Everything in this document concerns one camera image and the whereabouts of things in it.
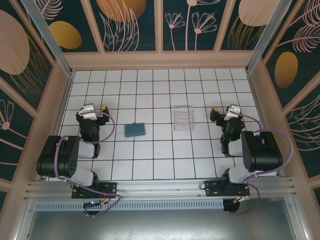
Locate teal leather card holder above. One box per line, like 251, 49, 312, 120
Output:
124, 122, 146, 138

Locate clear acrylic card stand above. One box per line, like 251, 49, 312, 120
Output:
171, 104, 196, 132

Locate small circuit board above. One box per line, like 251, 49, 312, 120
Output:
83, 200, 107, 209

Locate grey metal sheet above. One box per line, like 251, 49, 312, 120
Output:
23, 197, 300, 240

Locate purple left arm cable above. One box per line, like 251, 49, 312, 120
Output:
55, 111, 123, 218

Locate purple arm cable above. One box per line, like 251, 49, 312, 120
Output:
55, 111, 123, 218
226, 112, 294, 216

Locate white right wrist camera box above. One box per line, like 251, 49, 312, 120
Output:
224, 104, 242, 122

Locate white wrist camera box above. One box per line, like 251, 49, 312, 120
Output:
79, 104, 98, 120
224, 104, 242, 122

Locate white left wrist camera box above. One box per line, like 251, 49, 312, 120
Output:
79, 104, 98, 120

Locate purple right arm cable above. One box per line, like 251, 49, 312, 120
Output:
226, 112, 294, 216

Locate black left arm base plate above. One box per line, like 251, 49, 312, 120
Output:
71, 182, 118, 200

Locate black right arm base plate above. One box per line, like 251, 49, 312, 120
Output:
204, 180, 251, 198

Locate aluminium corner post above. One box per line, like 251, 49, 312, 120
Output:
245, 0, 298, 74
21, 0, 76, 77

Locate aluminium mounting rail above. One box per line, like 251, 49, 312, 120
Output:
23, 176, 299, 201

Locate grey slotted cable duct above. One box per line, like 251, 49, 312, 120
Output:
33, 199, 226, 211

